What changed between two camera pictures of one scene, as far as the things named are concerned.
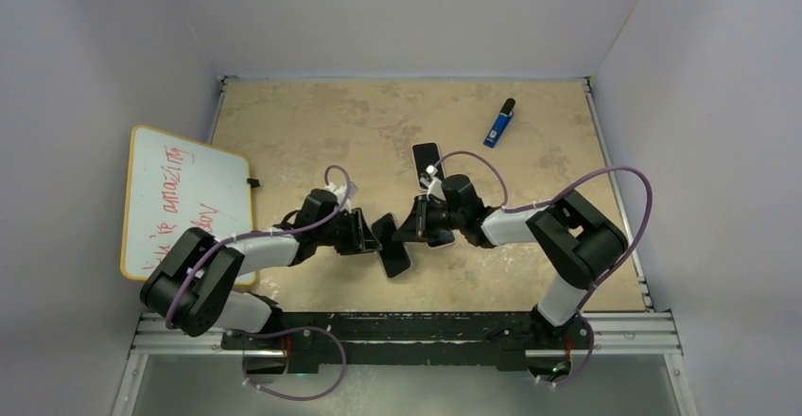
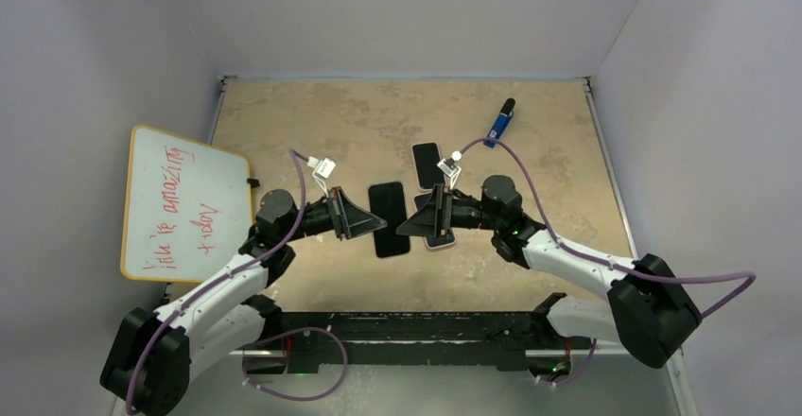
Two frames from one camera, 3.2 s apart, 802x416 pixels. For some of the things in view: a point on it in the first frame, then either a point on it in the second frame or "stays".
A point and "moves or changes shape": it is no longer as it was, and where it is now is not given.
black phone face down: (394, 254) moves or changes shape
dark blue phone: (427, 155) stays
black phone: (442, 237) stays
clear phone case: (427, 154) stays
